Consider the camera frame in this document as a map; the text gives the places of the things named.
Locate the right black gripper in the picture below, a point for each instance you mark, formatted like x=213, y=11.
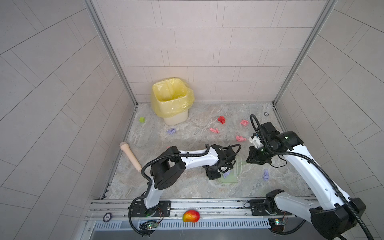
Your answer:
x=252, y=158

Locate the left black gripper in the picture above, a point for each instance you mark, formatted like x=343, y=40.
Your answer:
x=210, y=177

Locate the green dustpan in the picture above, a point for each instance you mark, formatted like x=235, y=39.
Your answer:
x=234, y=175

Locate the beige bin yellow bag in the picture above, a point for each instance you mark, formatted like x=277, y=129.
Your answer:
x=171, y=100

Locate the purple paper scrap long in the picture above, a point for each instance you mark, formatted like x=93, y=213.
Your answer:
x=226, y=174

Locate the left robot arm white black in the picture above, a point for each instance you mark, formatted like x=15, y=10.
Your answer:
x=162, y=172

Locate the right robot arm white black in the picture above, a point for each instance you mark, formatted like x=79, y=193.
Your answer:
x=334, y=212

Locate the purple paper scrap right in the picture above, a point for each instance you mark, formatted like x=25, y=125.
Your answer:
x=266, y=175

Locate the pink paper scrap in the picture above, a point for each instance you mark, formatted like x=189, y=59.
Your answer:
x=240, y=139
x=244, y=123
x=214, y=130

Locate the pink paper scrap centre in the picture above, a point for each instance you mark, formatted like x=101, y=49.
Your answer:
x=214, y=130

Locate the pink paper scrap far right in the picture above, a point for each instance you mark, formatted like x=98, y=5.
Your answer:
x=244, y=123

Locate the red paper scrap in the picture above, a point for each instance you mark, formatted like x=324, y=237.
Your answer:
x=222, y=119

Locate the purple paper scrap near bin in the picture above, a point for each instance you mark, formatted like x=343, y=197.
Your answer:
x=171, y=131

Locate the red yellow mango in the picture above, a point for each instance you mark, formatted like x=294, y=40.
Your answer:
x=191, y=216

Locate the right circuit board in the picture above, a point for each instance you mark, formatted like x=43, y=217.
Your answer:
x=277, y=225

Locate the circuit board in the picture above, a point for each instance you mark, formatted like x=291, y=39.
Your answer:
x=149, y=225
x=277, y=225

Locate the beige rolling pin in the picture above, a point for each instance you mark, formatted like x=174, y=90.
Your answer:
x=130, y=155

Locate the left circuit board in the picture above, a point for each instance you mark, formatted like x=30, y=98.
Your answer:
x=149, y=225

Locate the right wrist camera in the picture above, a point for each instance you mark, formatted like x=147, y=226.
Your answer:
x=256, y=141

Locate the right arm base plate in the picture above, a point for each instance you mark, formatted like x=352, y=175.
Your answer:
x=259, y=207

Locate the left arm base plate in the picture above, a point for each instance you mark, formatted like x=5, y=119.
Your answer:
x=139, y=210

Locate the poker chip on rail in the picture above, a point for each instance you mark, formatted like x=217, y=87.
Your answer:
x=107, y=217

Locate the aluminium front rail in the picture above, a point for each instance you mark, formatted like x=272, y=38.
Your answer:
x=216, y=214

